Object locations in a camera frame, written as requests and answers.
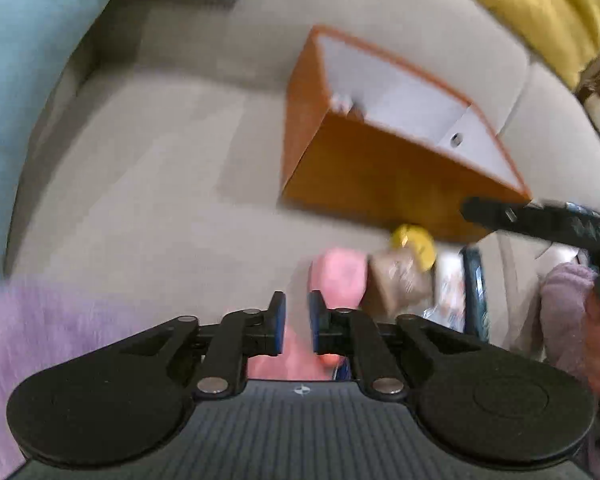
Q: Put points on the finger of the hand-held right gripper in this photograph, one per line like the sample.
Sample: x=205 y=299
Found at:
x=485 y=212

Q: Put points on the blue box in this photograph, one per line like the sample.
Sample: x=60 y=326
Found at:
x=475 y=285

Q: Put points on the light blue pillow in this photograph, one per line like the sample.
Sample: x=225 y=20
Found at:
x=20 y=85

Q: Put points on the beige sofa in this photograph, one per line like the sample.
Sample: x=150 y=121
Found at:
x=155 y=185

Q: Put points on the yellow pillow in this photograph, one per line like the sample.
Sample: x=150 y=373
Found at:
x=545 y=0

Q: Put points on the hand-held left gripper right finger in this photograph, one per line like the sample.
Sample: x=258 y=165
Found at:
x=314 y=321

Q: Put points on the orange cardboard box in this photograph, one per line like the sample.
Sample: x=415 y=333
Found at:
x=380 y=175

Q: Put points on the brown packet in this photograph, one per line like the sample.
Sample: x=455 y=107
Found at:
x=397 y=280

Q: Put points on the yellow tape measure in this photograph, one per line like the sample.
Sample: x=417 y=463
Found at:
x=415 y=240

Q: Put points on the purple fleece clothing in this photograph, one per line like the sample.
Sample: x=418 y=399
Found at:
x=30 y=340

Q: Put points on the pink soft item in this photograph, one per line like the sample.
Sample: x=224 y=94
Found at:
x=340 y=275

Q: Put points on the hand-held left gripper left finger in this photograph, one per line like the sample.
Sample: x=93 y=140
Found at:
x=279 y=321

